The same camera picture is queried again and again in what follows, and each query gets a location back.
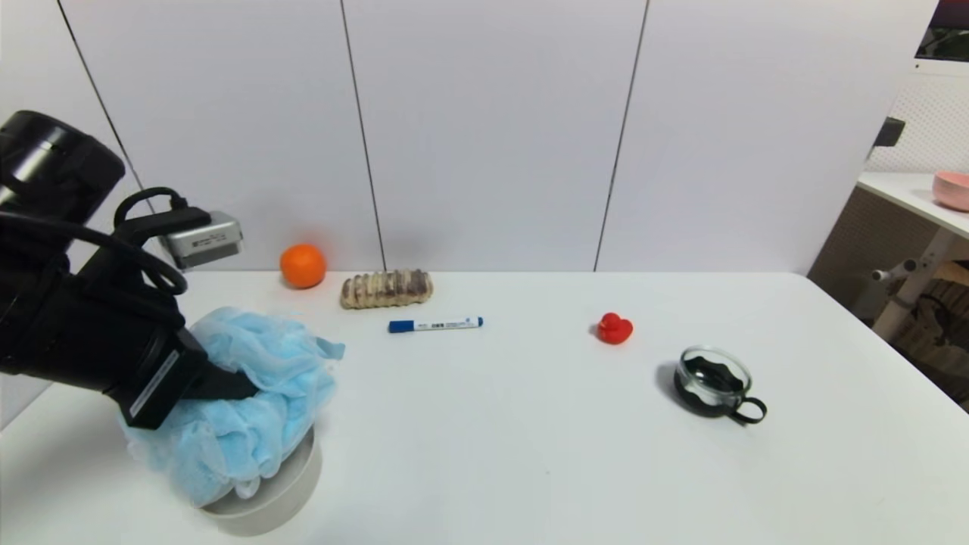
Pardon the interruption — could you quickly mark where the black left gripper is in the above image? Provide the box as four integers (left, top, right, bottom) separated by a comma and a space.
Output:
39, 276, 258, 431

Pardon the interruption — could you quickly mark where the blue mesh bath loofah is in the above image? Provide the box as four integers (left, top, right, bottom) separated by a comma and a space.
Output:
121, 307, 346, 509

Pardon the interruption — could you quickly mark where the beige round bowl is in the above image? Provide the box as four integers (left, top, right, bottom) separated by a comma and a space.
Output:
198, 424, 324, 537

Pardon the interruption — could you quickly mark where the pink bowl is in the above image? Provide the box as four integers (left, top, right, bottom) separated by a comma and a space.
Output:
931, 171, 969, 213

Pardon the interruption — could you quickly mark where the orange fruit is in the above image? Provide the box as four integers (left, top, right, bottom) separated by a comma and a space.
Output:
279, 244, 328, 290

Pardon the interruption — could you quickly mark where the striped brown bread loaf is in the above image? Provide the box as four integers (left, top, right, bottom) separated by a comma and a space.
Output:
341, 269, 435, 310

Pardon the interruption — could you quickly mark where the blue white marker pen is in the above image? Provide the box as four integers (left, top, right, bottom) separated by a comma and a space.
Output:
388, 316, 485, 334

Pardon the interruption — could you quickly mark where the red rubber duck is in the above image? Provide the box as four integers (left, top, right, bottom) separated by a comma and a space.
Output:
596, 313, 634, 346

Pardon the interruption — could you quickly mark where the glass cup with black holder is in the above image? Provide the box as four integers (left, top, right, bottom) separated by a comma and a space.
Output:
673, 346, 767, 425

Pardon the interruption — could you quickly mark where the white side desk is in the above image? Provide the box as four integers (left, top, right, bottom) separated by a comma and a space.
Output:
855, 173, 969, 341

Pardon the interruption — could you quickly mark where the white pegboard panel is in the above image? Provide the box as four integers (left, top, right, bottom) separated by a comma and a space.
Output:
863, 61, 969, 176

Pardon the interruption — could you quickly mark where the dark monitor screen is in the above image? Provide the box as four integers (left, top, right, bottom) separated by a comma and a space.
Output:
914, 0, 969, 63

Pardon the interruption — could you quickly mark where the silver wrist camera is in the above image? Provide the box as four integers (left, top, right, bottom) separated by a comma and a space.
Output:
159, 211, 245, 270

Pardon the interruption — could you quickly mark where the black cable bundle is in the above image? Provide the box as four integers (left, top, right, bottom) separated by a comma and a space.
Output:
0, 187, 214, 297

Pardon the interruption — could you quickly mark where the white desk crank handle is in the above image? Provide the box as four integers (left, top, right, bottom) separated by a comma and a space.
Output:
871, 260, 918, 283

